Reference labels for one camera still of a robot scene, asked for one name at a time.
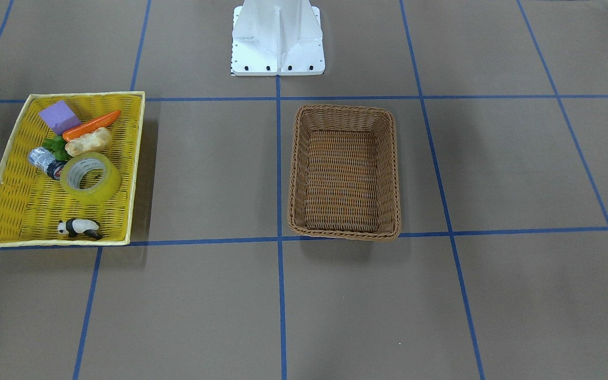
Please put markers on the toy croissant bread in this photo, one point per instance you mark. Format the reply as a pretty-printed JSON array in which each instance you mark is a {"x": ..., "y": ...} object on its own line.
[{"x": 93, "y": 142}]

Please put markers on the yellow woven basket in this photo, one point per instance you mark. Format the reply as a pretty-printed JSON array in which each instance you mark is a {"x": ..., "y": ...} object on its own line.
[{"x": 31, "y": 204}]

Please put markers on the yellow tape roll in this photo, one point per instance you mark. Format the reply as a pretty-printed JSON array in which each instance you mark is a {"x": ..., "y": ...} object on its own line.
[{"x": 80, "y": 166}]

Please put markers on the brown wicker basket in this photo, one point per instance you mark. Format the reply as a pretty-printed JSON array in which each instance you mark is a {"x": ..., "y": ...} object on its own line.
[{"x": 344, "y": 180}]

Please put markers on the small silver can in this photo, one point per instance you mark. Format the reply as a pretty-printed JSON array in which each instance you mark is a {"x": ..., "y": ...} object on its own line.
[{"x": 46, "y": 162}]

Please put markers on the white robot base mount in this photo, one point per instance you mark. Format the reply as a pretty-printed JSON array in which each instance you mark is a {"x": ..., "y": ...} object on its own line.
[{"x": 277, "y": 38}]

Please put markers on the toy panda figure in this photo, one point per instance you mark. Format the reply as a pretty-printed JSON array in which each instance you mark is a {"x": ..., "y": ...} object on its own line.
[{"x": 79, "y": 226}]

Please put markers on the orange toy carrot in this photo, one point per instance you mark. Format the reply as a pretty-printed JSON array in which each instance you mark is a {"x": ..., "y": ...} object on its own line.
[{"x": 91, "y": 126}]

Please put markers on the purple foam cube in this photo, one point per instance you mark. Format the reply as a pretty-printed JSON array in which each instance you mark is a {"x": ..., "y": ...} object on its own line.
[{"x": 59, "y": 117}]

